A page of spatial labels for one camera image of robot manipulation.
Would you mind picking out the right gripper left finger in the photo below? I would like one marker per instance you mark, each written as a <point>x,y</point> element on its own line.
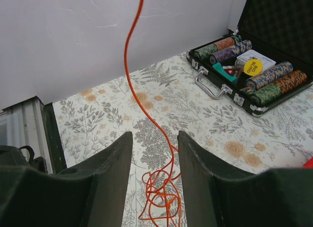
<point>89,194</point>

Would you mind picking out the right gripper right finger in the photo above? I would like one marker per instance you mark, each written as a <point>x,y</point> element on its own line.
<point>218,194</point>

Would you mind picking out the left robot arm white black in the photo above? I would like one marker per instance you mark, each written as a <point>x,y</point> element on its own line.
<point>13,156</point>

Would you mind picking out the red three-compartment tray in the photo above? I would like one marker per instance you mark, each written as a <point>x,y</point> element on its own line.
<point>309,163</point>

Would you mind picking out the floral table mat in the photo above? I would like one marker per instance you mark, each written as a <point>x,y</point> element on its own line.
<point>167,101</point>

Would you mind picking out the yellow round chip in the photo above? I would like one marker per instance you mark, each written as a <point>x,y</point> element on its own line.
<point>253,67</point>

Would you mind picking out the white card deck box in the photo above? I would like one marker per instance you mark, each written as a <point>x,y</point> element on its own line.
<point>242,59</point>

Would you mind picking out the black poker chip case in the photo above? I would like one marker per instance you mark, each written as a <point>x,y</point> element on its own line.
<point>279,29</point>

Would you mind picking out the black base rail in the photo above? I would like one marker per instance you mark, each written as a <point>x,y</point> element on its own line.
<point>54,144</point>

